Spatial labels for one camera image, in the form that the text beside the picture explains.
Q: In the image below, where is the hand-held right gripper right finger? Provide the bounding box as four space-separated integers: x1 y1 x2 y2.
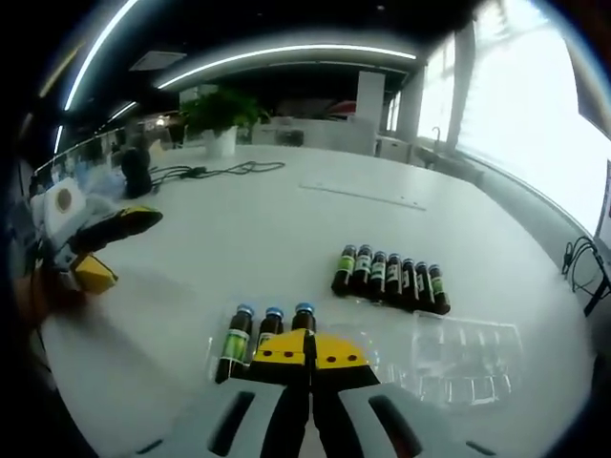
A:
308 332 506 458

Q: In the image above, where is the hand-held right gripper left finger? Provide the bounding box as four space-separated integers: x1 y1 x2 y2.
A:
118 327 314 458

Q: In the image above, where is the blue-capped brown medicine bottle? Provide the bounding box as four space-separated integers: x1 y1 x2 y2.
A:
214 301 260 385
245 306 286 371
289 302 320 335

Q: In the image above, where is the row of brown medicine bottles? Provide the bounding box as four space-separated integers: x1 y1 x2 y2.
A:
331 242 453 317

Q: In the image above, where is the clear plastic tray box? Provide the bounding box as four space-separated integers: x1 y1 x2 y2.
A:
386 308 524 411

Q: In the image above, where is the person's left hand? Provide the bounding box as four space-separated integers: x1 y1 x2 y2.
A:
12 266 67 333

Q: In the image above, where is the bluish white crumpled bag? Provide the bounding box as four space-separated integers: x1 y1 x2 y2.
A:
71 156 126 201

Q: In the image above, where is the black upright object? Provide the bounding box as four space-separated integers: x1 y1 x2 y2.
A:
119 147 157 199

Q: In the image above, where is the green plant in white pot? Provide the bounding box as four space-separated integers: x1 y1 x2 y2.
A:
179 85 273 157

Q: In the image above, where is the ceiling air vent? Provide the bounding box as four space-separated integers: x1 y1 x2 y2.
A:
129 50 188 73

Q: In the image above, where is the white low cabinet row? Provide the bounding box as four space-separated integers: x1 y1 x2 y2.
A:
260 116 378 155

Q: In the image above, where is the sink counter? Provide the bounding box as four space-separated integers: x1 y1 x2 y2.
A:
414 142 483 180

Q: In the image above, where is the long curved ceiling light strip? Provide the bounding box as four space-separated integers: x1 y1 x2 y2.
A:
156 43 417 91

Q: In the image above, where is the white square column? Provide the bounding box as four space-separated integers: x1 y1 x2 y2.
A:
357 70 408 144

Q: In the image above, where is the black laptop stand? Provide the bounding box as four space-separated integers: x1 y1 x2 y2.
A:
579 238 611 317

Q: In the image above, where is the narrow window with blinds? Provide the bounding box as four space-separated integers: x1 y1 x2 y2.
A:
418 37 454 144

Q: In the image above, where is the large window with blinds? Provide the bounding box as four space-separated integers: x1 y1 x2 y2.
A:
457 0 610 235

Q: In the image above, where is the black power cable with adapter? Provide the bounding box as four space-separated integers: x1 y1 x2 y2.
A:
150 160 286 185

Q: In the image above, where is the table cable hatch cover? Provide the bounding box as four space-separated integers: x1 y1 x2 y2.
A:
299 180 427 211

